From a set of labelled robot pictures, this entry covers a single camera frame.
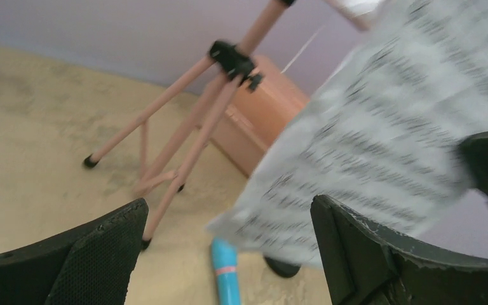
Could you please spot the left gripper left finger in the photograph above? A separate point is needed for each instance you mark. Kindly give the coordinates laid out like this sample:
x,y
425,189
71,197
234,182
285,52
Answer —
x,y
88,264

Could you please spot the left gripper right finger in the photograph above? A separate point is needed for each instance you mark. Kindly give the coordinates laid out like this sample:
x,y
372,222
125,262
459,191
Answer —
x,y
367,263

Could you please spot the black round microphone stand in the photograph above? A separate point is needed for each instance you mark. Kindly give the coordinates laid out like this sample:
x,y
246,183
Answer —
x,y
282,269

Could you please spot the white paper sheet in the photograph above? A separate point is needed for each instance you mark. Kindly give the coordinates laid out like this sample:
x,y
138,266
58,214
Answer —
x,y
379,136

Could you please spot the blue toy microphone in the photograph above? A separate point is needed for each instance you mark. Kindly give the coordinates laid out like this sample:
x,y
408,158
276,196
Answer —
x,y
224,261

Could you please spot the pink perforated music stand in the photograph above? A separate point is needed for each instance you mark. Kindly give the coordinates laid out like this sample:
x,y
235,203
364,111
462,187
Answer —
x,y
236,68

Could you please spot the pink plastic storage box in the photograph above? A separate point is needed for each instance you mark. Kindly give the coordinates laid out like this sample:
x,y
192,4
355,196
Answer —
x,y
254,120

